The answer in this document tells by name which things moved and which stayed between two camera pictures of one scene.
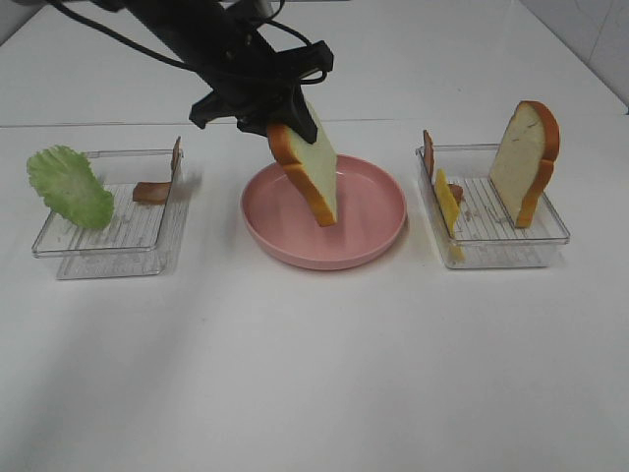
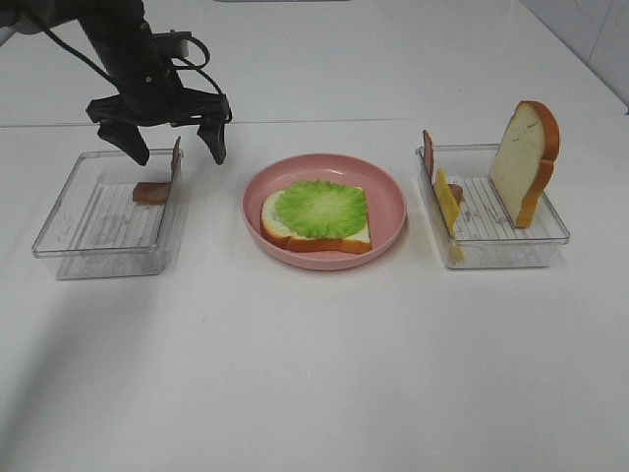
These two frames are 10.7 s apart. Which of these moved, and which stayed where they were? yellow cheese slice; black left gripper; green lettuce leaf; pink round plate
Moved: green lettuce leaf; black left gripper
Stayed: yellow cheese slice; pink round plate
